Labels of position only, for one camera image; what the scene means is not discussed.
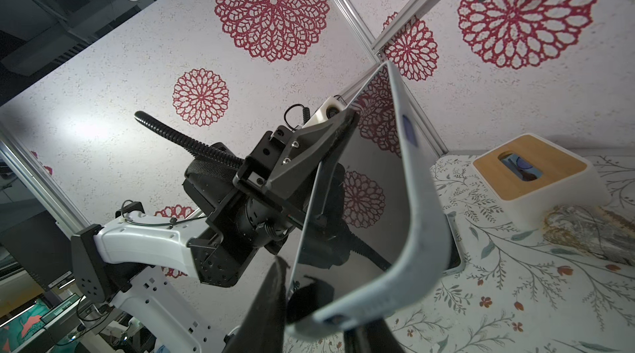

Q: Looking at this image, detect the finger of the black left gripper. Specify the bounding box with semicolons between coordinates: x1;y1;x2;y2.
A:
265;108;359;199

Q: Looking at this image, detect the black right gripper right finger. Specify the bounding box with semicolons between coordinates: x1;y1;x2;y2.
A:
344;319;403;353

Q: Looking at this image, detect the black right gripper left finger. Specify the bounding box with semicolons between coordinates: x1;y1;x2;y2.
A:
223;256;289;352

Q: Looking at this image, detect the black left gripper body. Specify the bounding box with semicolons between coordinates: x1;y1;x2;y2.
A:
233;124;322;227

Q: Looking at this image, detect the black phone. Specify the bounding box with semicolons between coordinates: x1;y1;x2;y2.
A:
443;212;466;276
285;62;452;341

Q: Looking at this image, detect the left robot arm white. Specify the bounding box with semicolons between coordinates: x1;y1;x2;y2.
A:
70;110;357;352

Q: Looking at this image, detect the white tissue box wooden lid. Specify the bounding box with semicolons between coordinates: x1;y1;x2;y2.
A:
472;133;611;231

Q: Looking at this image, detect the clear plastic bag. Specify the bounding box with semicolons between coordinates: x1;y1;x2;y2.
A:
542;205;634;266

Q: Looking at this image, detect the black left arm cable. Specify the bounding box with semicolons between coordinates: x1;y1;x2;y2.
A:
133;110;245;171

